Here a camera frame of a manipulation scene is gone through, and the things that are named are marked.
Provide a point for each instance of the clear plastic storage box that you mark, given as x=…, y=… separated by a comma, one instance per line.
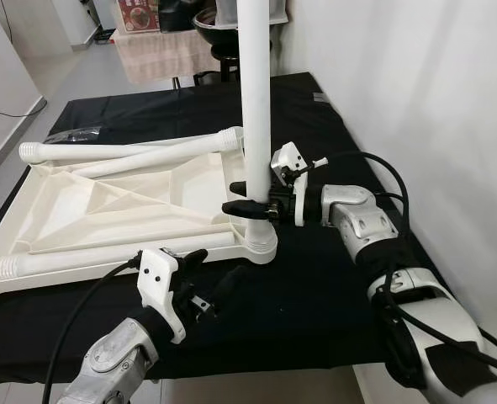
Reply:
x=227, y=10

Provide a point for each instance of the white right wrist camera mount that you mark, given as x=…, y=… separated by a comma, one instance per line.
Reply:
x=288, y=160

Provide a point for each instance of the beige cloth-covered table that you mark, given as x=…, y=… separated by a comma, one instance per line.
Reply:
x=155, y=59

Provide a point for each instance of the black tablecloth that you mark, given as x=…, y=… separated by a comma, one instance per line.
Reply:
x=315, y=320

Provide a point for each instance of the red printed carton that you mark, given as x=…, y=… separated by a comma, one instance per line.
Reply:
x=137, y=15

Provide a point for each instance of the black round stool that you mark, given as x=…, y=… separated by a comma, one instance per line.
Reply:
x=223, y=67

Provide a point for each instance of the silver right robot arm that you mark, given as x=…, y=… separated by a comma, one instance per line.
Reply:
x=362, y=223

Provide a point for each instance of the black bag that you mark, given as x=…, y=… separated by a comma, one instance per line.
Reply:
x=179, y=15

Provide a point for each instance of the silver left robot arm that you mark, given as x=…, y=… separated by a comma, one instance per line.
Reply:
x=109, y=362

